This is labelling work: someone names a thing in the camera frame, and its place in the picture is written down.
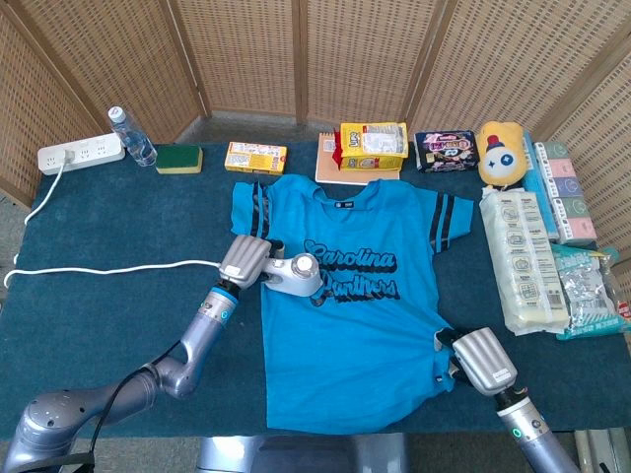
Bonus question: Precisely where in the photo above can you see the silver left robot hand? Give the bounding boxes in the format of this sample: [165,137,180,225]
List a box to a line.
[216,235,287,290]

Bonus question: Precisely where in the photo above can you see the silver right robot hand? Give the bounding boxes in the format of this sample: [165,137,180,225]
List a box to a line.
[433,327,519,398]

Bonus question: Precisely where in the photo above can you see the white handheld garment steamer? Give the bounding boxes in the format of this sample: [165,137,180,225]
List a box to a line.
[258,252,324,299]

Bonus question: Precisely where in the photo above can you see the thin white cable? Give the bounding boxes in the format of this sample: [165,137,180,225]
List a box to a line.
[3,150,222,290]

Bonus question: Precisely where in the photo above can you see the blue Carolina Panthers t-shirt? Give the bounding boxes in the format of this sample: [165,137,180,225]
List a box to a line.
[230,172,475,436]

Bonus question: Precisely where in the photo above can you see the yellow cardboard box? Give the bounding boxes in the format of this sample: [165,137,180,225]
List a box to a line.
[224,141,288,176]

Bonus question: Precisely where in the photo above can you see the long white tissue pack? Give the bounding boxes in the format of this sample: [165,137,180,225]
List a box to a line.
[478,189,572,336]

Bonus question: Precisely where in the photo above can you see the green yellow sponge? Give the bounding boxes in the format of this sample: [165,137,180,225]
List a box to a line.
[155,144,204,175]

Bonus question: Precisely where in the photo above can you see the silver teal snack bag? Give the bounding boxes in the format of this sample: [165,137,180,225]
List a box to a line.
[549,243,631,341]

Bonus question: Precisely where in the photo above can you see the tan spiral notebook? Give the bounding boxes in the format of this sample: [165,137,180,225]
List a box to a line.
[315,131,401,186]

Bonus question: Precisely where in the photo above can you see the dark blue table carpet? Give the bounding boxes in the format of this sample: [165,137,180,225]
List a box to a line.
[0,141,631,440]

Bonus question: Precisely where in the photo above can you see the clear plastic water bottle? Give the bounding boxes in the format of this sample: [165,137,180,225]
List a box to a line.
[107,105,158,168]

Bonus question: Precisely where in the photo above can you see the yellow snack bag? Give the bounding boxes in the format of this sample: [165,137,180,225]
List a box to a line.
[332,121,409,172]

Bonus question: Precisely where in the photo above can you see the light blue long box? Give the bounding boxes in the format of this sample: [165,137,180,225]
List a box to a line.
[520,130,561,237]

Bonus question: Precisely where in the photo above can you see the pastel tissue multipack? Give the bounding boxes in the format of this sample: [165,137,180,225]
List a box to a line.
[533,141,598,246]

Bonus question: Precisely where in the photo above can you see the white power strip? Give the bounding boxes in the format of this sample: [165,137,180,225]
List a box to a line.
[37,132,126,176]

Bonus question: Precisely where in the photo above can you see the grey robot torso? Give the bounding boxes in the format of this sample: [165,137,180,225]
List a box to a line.
[195,433,410,473]

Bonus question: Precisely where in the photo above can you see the yellow plush toy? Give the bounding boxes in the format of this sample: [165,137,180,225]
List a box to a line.
[475,120,526,189]

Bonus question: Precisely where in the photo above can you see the wicker folding screen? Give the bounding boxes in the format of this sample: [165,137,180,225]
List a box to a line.
[0,0,631,257]

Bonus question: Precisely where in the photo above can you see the dark sanitary pad pack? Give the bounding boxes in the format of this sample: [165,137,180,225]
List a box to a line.
[413,129,481,173]

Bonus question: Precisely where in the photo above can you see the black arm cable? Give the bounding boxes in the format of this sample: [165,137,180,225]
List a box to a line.
[87,364,152,473]

